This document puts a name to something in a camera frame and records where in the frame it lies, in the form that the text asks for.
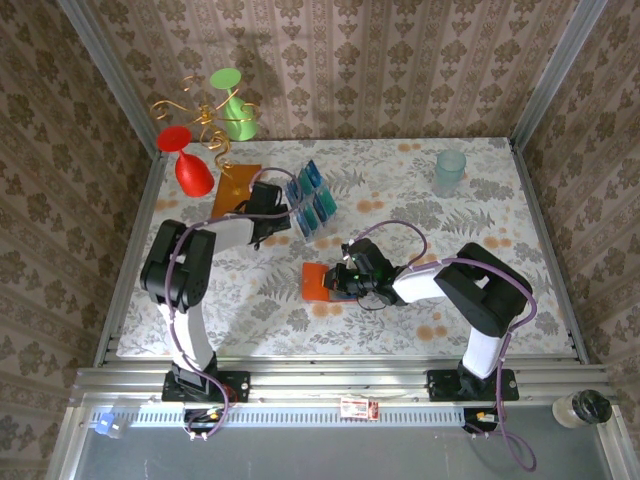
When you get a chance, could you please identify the black power connector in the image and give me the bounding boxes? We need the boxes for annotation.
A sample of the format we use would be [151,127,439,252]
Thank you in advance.
[182,407,227,435]
[462,407,505,435]

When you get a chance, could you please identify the perforated metal cable tray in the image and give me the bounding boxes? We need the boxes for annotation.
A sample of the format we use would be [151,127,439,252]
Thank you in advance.
[89,405,466,429]

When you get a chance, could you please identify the grey metal panel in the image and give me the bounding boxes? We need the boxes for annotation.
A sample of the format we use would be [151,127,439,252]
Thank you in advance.
[74,424,619,480]

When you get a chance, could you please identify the clear acrylic card stand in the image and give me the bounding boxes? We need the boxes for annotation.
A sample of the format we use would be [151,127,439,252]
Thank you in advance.
[285,158,340,245]

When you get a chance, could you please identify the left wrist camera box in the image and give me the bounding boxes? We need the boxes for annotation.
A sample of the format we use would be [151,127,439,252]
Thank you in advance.
[249,182,284,207]

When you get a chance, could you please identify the gold wire rack wooden base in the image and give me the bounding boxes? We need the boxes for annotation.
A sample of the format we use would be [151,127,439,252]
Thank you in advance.
[149,74,265,226]

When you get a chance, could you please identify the aluminium corner post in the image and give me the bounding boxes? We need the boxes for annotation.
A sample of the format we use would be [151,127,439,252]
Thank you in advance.
[55,0,169,160]
[508,0,610,151]

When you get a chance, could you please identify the clear blue plastic cup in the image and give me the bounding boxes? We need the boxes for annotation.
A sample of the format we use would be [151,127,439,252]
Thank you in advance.
[432,148,468,197]

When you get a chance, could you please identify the green plastic wine glass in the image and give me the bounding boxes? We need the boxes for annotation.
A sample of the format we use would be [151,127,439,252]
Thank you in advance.
[208,67,260,142]

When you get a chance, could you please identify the glass jar black lid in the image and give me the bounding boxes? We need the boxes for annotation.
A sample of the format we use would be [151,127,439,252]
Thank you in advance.
[552,389,614,430]

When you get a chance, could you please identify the aluminium table side rail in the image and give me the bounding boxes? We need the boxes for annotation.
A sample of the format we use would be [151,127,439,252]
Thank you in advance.
[508,138,592,365]

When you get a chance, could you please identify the aluminium frame rail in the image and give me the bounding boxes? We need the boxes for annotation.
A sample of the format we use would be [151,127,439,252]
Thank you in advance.
[69,355,621,409]

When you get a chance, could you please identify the floral patterned table cover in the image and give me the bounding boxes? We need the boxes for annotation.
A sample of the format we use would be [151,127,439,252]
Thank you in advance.
[115,137,576,359]

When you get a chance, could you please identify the orange leather card holder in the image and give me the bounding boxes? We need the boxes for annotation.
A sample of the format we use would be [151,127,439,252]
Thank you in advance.
[301,262,362,304]

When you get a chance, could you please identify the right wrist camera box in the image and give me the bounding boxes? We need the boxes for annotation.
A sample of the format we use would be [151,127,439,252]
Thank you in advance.
[344,238,390,271]

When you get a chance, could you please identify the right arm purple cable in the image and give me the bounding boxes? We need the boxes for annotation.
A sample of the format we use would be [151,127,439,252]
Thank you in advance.
[349,219,539,474]

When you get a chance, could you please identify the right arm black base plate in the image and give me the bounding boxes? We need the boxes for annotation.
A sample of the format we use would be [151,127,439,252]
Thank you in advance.
[427,368,520,403]

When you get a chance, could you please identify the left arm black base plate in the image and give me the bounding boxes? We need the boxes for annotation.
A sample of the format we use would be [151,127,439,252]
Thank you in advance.
[162,370,251,404]

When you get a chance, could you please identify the red white sticker label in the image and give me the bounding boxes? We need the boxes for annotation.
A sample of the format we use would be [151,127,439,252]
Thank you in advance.
[340,397,380,421]

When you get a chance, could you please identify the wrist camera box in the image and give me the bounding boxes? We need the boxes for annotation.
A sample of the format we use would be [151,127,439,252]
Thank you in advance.
[344,238,390,271]
[249,182,284,207]

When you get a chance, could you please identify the red plastic wine glass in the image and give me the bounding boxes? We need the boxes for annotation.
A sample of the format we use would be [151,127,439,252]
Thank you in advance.
[156,125,216,198]

